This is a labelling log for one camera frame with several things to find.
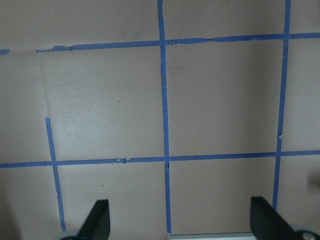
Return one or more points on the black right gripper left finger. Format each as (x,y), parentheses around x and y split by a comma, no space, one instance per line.
(97,225)

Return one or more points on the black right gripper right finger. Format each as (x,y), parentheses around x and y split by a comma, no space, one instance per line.
(265,223)

